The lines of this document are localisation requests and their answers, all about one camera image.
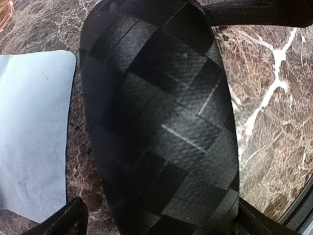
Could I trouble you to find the black front table rail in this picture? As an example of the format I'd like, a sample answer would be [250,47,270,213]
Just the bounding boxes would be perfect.
[279,176,313,235]

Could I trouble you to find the pink translucent sunglasses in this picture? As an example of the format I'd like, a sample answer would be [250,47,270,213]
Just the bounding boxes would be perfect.
[0,0,14,32]

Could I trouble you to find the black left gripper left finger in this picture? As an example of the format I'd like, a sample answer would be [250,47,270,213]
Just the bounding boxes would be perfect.
[23,197,88,235]

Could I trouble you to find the left light blue cloth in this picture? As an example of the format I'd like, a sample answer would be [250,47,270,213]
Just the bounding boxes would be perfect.
[0,50,76,223]

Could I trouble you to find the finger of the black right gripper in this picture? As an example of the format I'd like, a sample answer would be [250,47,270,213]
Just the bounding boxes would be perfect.
[202,0,313,27]

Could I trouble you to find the black checkered glasses case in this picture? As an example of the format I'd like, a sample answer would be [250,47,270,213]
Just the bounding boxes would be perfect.
[80,0,239,235]

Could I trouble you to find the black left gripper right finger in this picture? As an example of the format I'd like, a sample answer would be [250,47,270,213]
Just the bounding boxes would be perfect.
[236,198,298,235]

